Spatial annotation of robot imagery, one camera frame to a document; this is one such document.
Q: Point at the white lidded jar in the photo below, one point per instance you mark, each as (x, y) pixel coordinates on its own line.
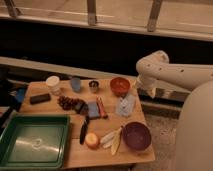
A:
(53, 83)

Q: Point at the orange marker pen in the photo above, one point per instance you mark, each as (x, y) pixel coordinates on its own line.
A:
(101, 108)

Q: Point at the black rectangular block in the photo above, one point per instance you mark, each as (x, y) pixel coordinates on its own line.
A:
(40, 98)

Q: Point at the small metal cup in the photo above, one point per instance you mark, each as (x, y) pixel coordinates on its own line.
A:
(94, 86)

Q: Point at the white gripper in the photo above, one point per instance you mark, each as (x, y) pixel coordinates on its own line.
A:
(147, 84)

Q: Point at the blue sponge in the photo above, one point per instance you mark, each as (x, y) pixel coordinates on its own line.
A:
(93, 110)

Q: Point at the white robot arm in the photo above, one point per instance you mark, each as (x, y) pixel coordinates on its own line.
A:
(194, 134)

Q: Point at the orange bowl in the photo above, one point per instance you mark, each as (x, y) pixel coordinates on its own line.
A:
(119, 86)

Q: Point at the peeled banana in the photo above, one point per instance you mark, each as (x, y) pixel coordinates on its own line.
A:
(112, 140)

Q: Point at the small dark box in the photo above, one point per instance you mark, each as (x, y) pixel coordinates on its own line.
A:
(81, 108)

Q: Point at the blue plastic cup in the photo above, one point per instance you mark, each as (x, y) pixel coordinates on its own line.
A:
(75, 84)

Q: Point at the blue object at left edge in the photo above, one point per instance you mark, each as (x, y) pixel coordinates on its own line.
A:
(20, 94)

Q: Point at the green plastic tray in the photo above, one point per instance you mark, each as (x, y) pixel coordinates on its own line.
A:
(34, 142)

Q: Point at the purple bowl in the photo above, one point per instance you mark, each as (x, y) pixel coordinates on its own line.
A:
(136, 136)

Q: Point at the yellow apple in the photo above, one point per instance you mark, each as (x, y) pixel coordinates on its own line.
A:
(92, 140)

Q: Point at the bunch of dark grapes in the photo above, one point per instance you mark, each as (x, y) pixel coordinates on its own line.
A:
(67, 103)

